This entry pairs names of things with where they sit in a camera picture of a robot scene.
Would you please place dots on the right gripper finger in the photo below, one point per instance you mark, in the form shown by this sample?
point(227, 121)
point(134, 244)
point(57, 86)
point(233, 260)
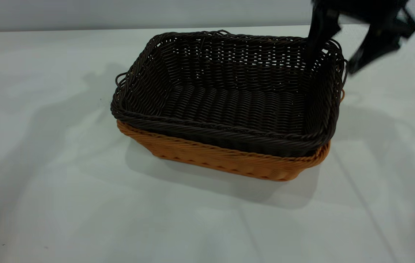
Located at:
point(320, 33)
point(375, 47)

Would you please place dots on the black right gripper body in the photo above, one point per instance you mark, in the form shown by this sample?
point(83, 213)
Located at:
point(368, 11)

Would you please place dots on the dark brown wicker basket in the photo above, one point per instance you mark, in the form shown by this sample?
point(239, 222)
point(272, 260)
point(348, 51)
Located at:
point(229, 102)

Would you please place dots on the orange wicker basket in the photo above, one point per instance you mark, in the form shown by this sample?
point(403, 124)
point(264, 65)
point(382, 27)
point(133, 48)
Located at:
point(229, 160)

